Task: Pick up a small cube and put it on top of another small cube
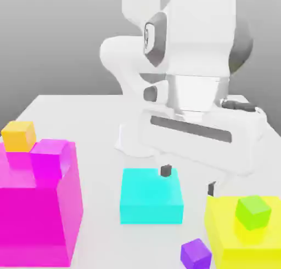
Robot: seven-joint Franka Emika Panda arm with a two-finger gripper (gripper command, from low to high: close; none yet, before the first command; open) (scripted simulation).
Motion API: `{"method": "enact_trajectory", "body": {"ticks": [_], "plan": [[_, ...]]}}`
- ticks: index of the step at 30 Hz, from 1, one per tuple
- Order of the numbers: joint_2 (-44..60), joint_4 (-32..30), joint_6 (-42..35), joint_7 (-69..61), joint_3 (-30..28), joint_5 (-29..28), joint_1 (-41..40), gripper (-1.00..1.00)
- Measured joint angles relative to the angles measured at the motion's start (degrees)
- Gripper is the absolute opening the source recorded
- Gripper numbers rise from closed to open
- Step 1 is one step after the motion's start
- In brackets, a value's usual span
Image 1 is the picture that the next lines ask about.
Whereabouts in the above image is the large cyan box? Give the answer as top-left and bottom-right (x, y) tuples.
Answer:
(119, 168), (184, 225)

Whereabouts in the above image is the small orange cube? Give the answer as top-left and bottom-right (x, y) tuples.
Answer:
(1, 120), (37, 153)

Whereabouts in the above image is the large magenta box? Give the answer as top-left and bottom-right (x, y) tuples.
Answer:
(0, 140), (85, 268)

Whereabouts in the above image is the large yellow box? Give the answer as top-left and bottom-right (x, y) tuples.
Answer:
(204, 195), (281, 269)

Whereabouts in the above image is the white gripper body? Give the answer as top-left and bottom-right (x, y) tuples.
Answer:
(139, 107), (268, 177)

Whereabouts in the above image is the small purple cube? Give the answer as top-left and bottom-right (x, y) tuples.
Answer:
(180, 238), (213, 269)

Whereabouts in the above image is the small magenta cube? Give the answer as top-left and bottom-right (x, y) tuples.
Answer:
(29, 138), (72, 181)

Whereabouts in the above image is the small green cube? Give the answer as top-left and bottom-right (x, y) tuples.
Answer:
(235, 194), (272, 232)

